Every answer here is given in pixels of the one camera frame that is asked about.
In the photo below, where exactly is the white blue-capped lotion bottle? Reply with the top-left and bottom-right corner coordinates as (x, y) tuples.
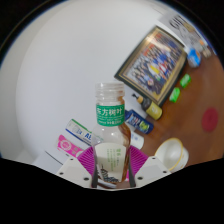
(129, 131), (145, 150)

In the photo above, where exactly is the amber yellow-labelled pump bottle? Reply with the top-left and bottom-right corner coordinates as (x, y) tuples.
(132, 93), (164, 121)

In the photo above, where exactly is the framed group photo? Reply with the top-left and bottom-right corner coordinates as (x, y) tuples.
(114, 25), (188, 108)

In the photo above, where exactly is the white yellow-rimmed enamel mug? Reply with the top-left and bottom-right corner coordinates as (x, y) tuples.
(153, 137), (190, 173)

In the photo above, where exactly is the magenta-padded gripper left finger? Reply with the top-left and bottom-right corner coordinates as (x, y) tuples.
(55, 146), (99, 188)

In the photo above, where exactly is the white printed paper gift bag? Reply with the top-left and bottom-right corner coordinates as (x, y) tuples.
(159, 9), (202, 46)

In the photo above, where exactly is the dark blue pump bottle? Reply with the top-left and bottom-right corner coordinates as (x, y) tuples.
(123, 109), (155, 135)

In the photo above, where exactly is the small green pack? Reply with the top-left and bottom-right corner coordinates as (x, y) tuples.
(169, 87), (181, 103)
(179, 73), (192, 89)

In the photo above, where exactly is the clear green-labelled drink bottle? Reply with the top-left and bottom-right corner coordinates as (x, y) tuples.
(90, 82), (132, 184)

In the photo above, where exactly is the flat round red coaster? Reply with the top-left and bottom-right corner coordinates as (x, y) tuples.
(201, 107), (220, 133)

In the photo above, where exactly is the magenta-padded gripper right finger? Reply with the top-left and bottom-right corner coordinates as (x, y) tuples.
(128, 145), (172, 188)

